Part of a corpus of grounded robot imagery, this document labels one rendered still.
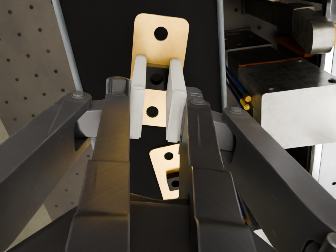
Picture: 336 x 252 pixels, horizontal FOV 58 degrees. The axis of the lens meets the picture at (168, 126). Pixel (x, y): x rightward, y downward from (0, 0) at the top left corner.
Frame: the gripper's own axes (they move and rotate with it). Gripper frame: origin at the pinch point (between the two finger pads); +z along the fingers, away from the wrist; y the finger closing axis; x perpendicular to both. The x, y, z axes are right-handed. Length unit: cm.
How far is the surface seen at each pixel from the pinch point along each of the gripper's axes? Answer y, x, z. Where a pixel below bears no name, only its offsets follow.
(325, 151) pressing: 30.6, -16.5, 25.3
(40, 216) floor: -57, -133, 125
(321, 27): 17.2, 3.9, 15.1
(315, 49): 17.3, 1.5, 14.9
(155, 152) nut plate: 0.9, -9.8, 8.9
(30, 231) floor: -64, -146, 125
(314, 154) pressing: 28.7, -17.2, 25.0
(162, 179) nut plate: 2.0, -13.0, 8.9
